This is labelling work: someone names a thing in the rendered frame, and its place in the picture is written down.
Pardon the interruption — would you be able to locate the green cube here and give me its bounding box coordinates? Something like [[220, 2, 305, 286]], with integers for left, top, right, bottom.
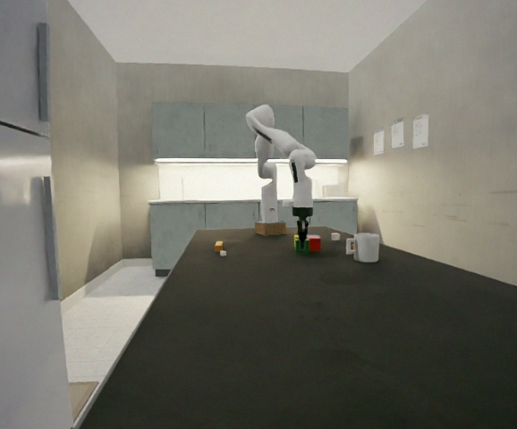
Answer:
[[295, 239, 309, 253]]

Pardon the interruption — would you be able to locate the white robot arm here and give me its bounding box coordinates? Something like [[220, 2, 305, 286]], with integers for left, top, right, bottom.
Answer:
[[246, 105, 317, 223]]

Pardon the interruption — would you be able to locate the white mug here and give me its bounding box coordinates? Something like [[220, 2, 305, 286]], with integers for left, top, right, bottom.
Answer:
[[346, 233, 379, 263]]

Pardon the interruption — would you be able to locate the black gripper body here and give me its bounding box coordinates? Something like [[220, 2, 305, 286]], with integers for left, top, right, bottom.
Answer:
[[292, 207, 313, 227]]

